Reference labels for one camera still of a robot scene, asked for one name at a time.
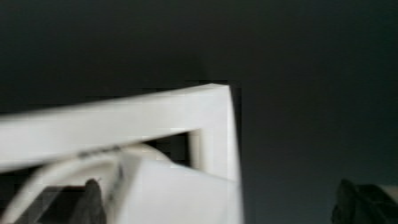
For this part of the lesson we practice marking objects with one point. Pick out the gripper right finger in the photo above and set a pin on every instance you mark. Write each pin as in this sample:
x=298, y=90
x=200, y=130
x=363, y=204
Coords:
x=367, y=204

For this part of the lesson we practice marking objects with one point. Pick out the white front barrier rail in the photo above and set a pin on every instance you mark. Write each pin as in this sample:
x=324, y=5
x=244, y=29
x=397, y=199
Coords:
x=61, y=131

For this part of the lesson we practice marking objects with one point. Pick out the white right barrier block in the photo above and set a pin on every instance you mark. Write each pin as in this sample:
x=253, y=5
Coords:
x=214, y=141

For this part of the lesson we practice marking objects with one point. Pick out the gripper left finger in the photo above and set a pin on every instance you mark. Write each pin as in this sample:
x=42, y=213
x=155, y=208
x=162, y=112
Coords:
x=67, y=205

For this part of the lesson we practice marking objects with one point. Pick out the white stool leg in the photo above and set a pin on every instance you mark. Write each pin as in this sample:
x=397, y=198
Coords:
x=173, y=195

